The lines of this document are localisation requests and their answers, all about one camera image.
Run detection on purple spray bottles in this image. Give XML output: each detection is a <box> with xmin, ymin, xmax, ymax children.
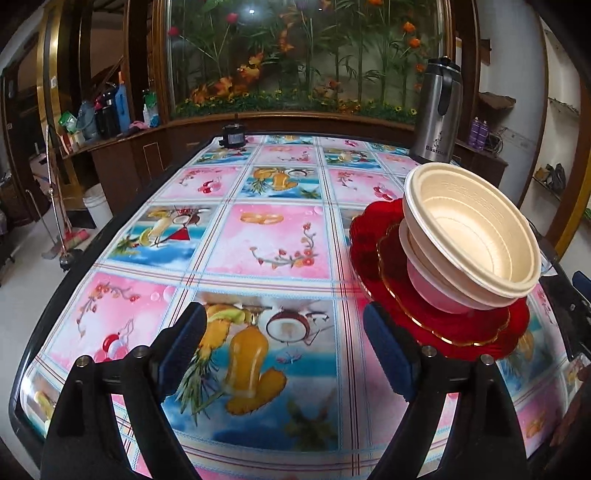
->
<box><xmin>467</xmin><ymin>117</ymin><xmax>489</xmax><ymax>151</ymax></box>

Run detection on blue bottle on counter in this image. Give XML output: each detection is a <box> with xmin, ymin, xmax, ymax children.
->
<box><xmin>115</xmin><ymin>71</ymin><xmax>131</xmax><ymax>133</ymax></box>

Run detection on red wedding plate with lettering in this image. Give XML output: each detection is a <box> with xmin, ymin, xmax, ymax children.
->
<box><xmin>349</xmin><ymin>199</ymin><xmax>530</xmax><ymax>361</ymax></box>

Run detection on small black device on table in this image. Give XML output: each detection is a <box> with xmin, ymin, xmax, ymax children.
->
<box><xmin>219</xmin><ymin>123</ymin><xmax>247</xmax><ymax>149</ymax></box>

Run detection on white bucket on floor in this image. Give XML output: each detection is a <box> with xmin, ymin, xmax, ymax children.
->
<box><xmin>82</xmin><ymin>183</ymin><xmax>112</xmax><ymax>230</ymax></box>

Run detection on beige plastic bowl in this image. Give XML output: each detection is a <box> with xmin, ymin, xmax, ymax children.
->
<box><xmin>404</xmin><ymin>163</ymin><xmax>541</xmax><ymax>299</ymax></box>
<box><xmin>399</xmin><ymin>220</ymin><xmax>516</xmax><ymax>311</ymax></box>

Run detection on stainless steel thermos jug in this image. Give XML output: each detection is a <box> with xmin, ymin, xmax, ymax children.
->
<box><xmin>410</xmin><ymin>56</ymin><xmax>463</xmax><ymax>164</ymax></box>

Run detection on white foam bowl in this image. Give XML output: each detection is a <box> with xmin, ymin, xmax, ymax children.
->
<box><xmin>407</xmin><ymin>260</ymin><xmax>472</xmax><ymax>314</ymax></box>

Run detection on red plate with white sticker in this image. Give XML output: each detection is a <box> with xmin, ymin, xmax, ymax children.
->
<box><xmin>377</xmin><ymin>221</ymin><xmax>512</xmax><ymax>347</ymax></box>

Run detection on mop with metal handle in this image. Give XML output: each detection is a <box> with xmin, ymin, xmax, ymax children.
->
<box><xmin>44</xmin><ymin>123</ymin><xmax>90</xmax><ymax>272</ymax></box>

